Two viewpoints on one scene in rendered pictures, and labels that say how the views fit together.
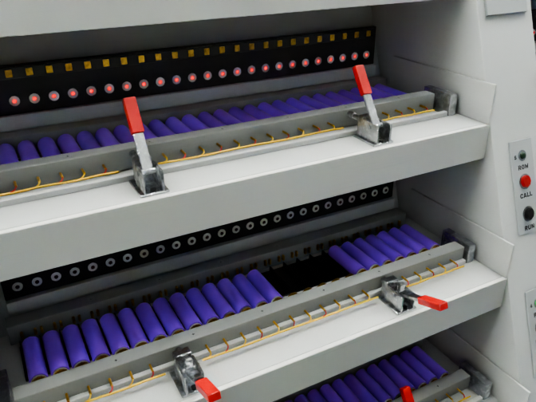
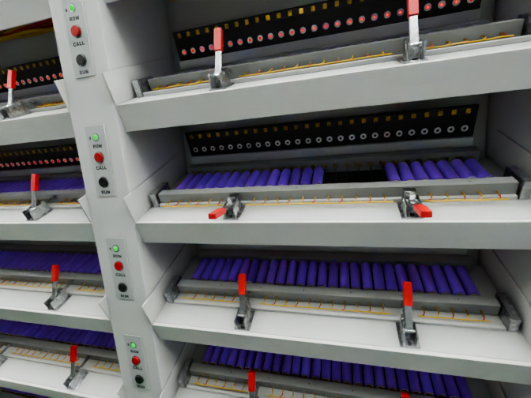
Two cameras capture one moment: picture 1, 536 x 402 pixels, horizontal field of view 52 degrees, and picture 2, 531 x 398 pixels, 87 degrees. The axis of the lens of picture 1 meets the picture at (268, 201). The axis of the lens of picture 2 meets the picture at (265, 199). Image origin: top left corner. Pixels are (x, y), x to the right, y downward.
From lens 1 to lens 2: 0.34 m
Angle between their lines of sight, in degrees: 40
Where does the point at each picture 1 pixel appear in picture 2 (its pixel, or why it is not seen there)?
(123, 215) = (197, 100)
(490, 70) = not seen: outside the picture
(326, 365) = (325, 235)
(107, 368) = (198, 193)
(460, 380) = (486, 304)
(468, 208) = not seen: outside the picture
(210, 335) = (257, 192)
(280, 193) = (304, 98)
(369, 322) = (372, 216)
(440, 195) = (518, 133)
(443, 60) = not seen: outside the picture
